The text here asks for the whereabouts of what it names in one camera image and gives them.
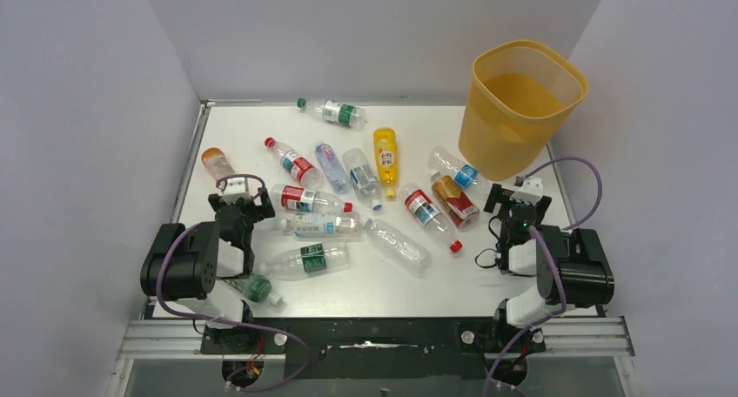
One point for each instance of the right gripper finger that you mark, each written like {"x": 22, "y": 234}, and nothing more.
{"x": 498, "y": 199}
{"x": 542, "y": 206}

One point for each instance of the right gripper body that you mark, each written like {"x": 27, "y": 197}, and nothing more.
{"x": 506, "y": 209}

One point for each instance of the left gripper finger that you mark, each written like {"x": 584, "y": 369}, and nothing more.
{"x": 265, "y": 209}
{"x": 216, "y": 202}

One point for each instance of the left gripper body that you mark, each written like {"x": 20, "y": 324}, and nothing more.
{"x": 247, "y": 210}

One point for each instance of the amber tea bottle red label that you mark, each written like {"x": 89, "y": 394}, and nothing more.
{"x": 460, "y": 208}

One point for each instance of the floral white blue label bottle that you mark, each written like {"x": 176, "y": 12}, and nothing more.
{"x": 322, "y": 226}

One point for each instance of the dark green label clear bottle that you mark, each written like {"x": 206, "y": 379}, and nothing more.
{"x": 307, "y": 262}

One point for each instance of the red cap red blue bottle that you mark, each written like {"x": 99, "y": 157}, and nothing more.
{"x": 435, "y": 224}

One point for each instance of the large clear unlabelled bottle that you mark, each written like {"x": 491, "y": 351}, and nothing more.
{"x": 392, "y": 243}

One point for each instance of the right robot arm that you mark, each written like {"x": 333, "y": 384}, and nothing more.
{"x": 569, "y": 266}

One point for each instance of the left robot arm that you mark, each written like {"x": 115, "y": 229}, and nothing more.
{"x": 188, "y": 269}

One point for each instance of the yellow plastic waste bin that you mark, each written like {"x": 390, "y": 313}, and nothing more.
{"x": 520, "y": 95}

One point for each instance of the red label bottle lying sideways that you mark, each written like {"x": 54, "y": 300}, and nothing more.
{"x": 299, "y": 199}

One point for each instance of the small blue label bottle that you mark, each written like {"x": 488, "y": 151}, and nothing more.
{"x": 463, "y": 174}

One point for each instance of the orange cap bottle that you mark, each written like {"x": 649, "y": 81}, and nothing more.
{"x": 217, "y": 164}

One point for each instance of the red cap red label bottle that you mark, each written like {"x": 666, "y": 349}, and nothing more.
{"x": 301, "y": 170}

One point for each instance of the green label bottle near front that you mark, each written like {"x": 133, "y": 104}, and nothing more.
{"x": 256, "y": 288}

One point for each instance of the clear blue pink label bottle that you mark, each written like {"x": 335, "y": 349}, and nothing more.
{"x": 331, "y": 167}

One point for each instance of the white cap blue label bottle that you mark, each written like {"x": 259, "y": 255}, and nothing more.
{"x": 364, "y": 182}

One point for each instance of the yellow juice bottle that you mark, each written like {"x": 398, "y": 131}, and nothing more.
{"x": 386, "y": 159}

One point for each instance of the green cap bottle at back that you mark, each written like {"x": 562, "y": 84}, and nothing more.
{"x": 334, "y": 112}

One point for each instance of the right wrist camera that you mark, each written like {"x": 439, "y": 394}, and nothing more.
{"x": 529, "y": 190}

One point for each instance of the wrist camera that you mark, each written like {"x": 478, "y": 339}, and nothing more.
{"x": 529, "y": 190}
{"x": 233, "y": 188}

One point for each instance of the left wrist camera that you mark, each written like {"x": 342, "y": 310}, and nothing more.
{"x": 233, "y": 188}

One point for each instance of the aluminium frame rail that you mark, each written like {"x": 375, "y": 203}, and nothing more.
{"x": 586, "y": 355}

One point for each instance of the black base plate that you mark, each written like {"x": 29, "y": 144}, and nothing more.
{"x": 384, "y": 348}

